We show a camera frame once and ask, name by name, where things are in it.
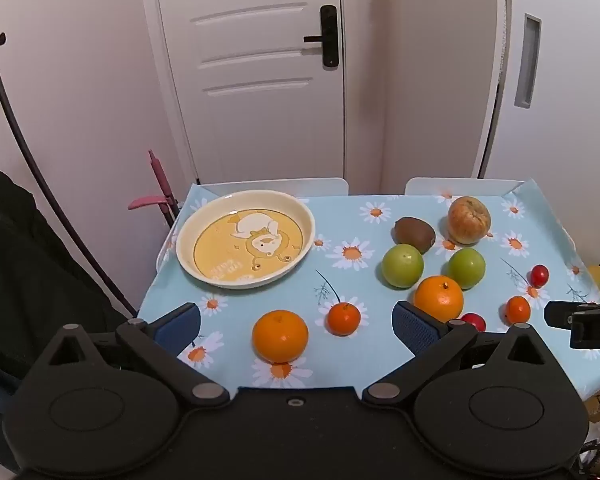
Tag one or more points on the white panel door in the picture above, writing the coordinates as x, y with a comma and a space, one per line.
260, 85

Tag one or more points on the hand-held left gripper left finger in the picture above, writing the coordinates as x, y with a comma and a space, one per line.
180, 324

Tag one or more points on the large orange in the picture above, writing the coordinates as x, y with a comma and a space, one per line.
439, 299
280, 336

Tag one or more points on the yellow-red apple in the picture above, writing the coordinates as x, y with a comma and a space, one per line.
469, 220

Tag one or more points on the black cloth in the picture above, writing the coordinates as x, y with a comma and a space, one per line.
35, 280

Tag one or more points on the small tangerine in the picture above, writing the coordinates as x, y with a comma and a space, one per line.
346, 318
517, 309

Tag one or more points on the cream plate with yellow cartoon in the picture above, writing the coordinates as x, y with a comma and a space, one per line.
245, 238

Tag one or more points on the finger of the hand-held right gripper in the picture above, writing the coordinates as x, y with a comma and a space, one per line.
557, 314

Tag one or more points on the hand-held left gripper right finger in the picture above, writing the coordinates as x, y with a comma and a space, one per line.
414, 331

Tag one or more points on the green plum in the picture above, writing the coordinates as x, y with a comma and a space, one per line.
466, 268
402, 265

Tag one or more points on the white sliding door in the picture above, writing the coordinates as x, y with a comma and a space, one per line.
565, 110

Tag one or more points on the blue daisy tablecloth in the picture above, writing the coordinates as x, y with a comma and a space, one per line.
360, 280

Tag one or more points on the brown kiwi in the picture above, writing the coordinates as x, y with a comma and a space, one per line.
413, 233

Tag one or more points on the black pole stand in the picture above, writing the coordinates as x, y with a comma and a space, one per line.
20, 135

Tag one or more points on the red cherry tomato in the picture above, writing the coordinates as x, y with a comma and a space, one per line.
475, 321
539, 275

